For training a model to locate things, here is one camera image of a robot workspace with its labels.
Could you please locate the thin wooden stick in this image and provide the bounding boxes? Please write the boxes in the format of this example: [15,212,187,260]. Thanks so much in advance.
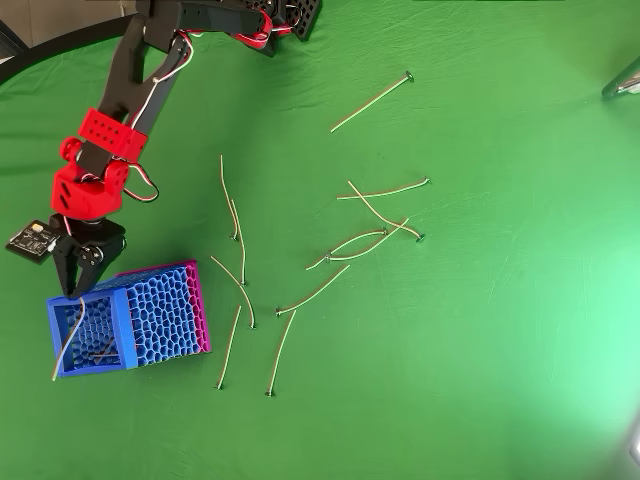
[51,296,86,382]

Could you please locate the blue magenta mesh basket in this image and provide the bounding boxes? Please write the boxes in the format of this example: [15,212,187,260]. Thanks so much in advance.
[45,259,213,380]

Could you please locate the black object edge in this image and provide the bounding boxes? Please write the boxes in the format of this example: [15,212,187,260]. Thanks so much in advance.
[0,22,27,56]

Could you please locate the green table cloth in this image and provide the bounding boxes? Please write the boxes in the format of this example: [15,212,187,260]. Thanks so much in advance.
[0,0,640,480]

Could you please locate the chrome tube stand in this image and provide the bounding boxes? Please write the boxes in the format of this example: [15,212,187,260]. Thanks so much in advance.
[599,53,640,100]

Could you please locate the wrist camera board black mount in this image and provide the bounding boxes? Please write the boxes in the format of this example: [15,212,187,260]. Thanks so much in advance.
[5,213,64,266]

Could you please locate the red white wrist servo cable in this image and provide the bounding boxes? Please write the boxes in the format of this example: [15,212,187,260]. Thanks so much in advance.
[122,162,160,204]

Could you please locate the white forearm servo cable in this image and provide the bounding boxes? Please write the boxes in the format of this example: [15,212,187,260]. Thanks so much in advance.
[128,32,196,129]

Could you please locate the red white shoulder servo cable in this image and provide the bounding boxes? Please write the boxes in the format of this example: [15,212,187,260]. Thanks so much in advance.
[232,12,296,51]

